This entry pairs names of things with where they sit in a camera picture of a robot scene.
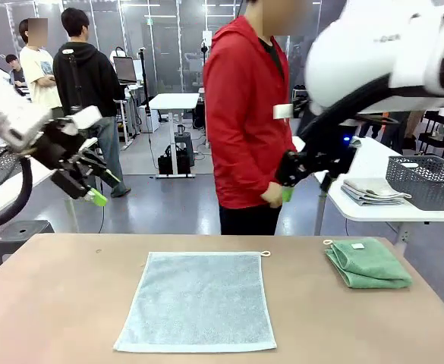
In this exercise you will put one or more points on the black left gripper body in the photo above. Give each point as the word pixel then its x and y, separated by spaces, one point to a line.
pixel 64 148

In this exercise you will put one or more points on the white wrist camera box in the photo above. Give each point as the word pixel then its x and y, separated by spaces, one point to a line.
pixel 87 117
pixel 283 110

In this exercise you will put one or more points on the person in black hoodie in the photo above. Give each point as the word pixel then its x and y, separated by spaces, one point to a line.
pixel 92 76

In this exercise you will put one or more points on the beige folded towel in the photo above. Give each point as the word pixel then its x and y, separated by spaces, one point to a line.
pixel 373 186

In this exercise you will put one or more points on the light blue towel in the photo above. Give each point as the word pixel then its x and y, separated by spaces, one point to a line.
pixel 195 303

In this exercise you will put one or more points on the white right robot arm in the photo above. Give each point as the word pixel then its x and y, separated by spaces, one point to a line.
pixel 358 57

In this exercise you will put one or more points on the open laptop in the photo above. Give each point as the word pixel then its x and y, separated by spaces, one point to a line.
pixel 125 70

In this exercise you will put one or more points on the person in red jacket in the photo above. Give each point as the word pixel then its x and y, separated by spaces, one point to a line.
pixel 244 113

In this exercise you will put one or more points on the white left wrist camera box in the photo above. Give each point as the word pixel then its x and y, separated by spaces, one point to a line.
pixel 87 117

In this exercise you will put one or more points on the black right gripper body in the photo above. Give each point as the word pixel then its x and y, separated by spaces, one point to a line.
pixel 331 161

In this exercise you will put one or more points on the small white standing desk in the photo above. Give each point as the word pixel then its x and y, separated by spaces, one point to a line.
pixel 174 101

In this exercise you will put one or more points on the person's right hand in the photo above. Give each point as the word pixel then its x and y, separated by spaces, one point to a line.
pixel 271 195

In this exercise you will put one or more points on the person in cream t-shirt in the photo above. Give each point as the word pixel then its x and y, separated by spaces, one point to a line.
pixel 35 76

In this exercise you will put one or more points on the black tripod pole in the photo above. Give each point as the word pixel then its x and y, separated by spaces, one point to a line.
pixel 144 83

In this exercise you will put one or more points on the black camera stand pole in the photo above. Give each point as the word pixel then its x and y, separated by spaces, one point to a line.
pixel 75 81

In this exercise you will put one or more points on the grey plastic stool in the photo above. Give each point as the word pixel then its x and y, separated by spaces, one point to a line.
pixel 185 142
pixel 16 235

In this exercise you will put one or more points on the black shelf cart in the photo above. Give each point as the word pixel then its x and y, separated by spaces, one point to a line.
pixel 438 140

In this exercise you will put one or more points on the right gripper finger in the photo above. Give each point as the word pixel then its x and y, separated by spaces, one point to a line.
pixel 295 176
pixel 291 159

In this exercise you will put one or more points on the metal mug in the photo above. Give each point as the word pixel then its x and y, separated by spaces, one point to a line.
pixel 180 129

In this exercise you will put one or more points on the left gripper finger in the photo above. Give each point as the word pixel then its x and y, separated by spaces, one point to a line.
pixel 79 189
pixel 100 168

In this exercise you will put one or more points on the seated person with black hair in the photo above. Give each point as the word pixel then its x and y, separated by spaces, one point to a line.
pixel 14 64

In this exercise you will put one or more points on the green towel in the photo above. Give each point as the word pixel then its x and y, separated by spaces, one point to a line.
pixel 373 265

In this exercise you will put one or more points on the black bags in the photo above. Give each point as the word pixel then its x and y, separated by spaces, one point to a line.
pixel 166 163

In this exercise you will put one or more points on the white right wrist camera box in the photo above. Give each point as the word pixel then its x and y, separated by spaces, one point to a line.
pixel 283 110

